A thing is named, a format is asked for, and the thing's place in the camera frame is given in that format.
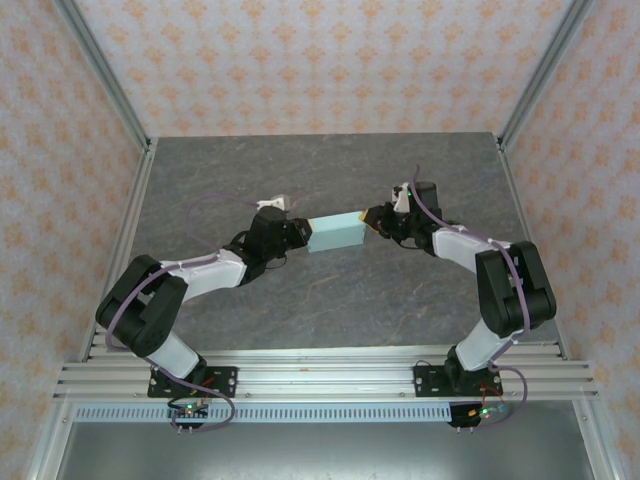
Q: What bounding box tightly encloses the teal paper box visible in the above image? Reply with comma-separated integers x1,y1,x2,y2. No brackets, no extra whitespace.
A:
305,209,369,254

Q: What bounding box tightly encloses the left circuit board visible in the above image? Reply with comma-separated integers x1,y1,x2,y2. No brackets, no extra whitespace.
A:
167,401,211,432

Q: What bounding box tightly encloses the circuit board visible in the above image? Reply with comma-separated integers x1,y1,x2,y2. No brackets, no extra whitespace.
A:
448,402,512,431
167,401,211,432

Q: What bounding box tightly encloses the right circuit board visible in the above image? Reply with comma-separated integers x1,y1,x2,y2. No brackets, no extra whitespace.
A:
448,402,512,431

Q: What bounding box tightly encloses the grey metal shelf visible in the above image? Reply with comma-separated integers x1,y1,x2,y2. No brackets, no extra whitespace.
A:
54,422,596,480

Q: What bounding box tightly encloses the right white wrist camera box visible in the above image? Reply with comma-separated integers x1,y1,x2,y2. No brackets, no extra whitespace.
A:
391,183,413,215

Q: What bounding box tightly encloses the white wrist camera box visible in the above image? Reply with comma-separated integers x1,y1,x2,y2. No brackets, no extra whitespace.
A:
391,183,413,215
254,193,292,213

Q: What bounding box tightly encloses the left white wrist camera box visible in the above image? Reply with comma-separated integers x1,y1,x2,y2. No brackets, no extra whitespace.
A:
254,193,292,213

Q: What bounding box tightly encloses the aluminium table side rail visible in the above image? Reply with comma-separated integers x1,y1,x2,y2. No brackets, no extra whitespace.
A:
79,137,159,362
496,134,569,361

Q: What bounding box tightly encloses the aluminium rail beam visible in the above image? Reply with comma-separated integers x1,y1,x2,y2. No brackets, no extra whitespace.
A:
53,349,600,401

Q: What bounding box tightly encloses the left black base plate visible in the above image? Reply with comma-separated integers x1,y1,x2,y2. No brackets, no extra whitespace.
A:
147,365,239,399

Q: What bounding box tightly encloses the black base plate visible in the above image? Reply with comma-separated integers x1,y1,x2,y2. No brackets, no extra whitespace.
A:
413,364,504,399
147,365,239,399

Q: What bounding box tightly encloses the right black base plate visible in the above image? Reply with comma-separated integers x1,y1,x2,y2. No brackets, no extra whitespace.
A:
413,364,504,399

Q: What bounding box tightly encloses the slotted grey cable duct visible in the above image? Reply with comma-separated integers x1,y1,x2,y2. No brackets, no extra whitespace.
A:
74,404,454,425

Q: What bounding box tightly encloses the short aluminium frame post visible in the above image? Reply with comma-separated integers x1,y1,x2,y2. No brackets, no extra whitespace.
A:
27,399,76,480
572,399,619,480

